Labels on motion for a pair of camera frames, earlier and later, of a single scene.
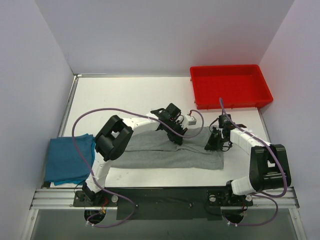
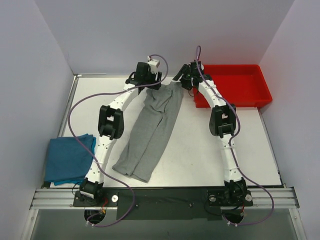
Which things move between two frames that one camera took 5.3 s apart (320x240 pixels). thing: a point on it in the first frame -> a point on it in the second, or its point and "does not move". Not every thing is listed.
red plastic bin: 240,86 does not move
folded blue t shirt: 64,164 does not move
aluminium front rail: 59,198 does not move
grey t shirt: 151,148 -> 150,130
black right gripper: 215,139 -> 186,75
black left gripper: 175,133 -> 152,83
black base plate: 167,203 does not move
